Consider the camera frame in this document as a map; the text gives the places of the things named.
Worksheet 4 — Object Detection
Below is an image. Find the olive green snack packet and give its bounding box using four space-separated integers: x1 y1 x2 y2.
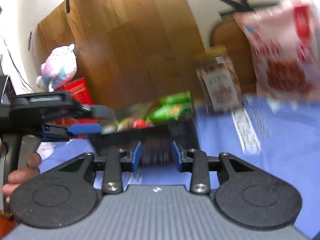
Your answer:
117 116 139 132

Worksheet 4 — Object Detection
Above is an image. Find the red snack packet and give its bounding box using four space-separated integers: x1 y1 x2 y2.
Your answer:
133 119 153 129

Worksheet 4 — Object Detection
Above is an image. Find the person's left hand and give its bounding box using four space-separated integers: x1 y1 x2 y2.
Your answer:
2 137 42 204

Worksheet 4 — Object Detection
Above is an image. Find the white enamel mug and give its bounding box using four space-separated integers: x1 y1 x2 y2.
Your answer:
36 142 56 161

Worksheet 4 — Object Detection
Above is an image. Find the black sheep-print box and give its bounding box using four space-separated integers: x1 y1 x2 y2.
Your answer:
88 102 200 166

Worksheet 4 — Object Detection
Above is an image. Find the red gift bag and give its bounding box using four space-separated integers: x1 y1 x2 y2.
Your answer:
52 77 99 127

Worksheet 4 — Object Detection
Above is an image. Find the pink blue plush toy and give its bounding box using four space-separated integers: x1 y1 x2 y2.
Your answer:
36 44 77 92

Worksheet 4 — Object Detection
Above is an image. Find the blue printed tablecloth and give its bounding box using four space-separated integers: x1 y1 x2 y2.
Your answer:
40 95 319 239

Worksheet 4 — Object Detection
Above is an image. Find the nut jar with gold lid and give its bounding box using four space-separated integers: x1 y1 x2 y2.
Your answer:
194 45 242 114

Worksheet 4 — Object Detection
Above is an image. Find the wooden board backdrop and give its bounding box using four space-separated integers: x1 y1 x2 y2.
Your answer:
31 0 204 109

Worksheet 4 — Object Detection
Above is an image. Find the round wooden tray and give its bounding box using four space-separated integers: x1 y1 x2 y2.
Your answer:
210 17 257 94

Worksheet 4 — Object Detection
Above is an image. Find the pink snack bag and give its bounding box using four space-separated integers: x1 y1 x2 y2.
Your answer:
234 0 319 101

